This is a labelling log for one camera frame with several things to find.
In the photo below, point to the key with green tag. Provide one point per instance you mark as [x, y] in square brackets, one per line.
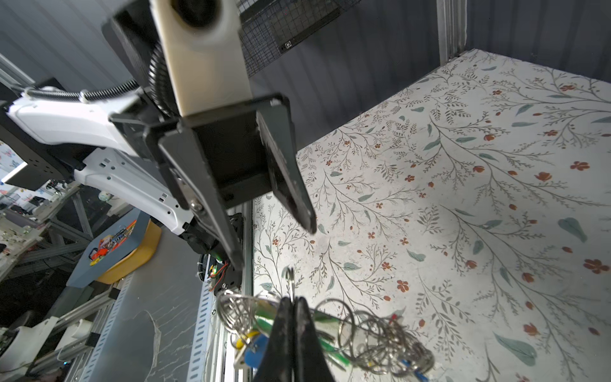
[263, 324]

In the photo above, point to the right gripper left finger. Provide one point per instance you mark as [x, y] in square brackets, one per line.
[278, 360]

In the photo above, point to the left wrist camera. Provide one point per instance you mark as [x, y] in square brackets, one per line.
[205, 62]

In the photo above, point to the keyring bunch with grey strap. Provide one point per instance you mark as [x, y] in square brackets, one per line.
[378, 345]

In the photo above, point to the floral table mat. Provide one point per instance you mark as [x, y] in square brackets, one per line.
[472, 207]

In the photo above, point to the black wire basket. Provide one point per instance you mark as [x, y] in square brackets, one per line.
[270, 28]

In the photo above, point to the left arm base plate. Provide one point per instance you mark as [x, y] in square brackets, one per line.
[218, 273]

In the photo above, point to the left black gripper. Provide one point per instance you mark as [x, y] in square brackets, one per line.
[224, 157]

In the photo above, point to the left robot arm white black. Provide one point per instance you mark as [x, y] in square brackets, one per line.
[65, 136]

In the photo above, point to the white cable duct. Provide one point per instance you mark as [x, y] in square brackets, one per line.
[197, 361]

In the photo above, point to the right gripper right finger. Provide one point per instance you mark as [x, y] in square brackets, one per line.
[309, 361]

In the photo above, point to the blue yellow box outside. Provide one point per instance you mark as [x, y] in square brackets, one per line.
[118, 251]

